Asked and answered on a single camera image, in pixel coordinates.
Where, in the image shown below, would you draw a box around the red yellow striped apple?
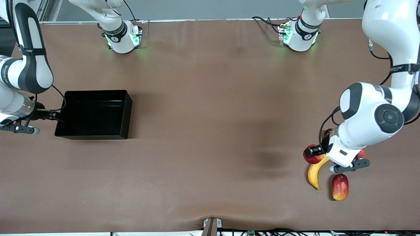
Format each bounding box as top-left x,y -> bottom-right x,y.
303,144 -> 326,165

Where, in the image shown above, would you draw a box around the yellow banana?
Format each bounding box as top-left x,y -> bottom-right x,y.
307,155 -> 330,190

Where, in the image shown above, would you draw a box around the black plastic box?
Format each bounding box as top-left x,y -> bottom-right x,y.
54,90 -> 133,140

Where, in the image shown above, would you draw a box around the red yellow mango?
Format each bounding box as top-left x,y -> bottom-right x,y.
332,173 -> 349,201

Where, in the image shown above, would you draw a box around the large table cover mat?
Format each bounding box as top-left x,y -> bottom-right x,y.
0,19 -> 420,234

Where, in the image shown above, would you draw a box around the tangled black cable bundle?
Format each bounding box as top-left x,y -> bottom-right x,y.
217,227 -> 420,236

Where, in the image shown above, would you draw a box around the aluminium profile frame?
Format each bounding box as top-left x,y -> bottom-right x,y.
36,0 -> 63,23

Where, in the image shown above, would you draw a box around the metal table edge bracket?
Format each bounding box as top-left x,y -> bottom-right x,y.
202,217 -> 223,236

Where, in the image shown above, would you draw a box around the black arm base cable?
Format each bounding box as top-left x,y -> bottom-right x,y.
123,0 -> 145,23
251,16 -> 286,35

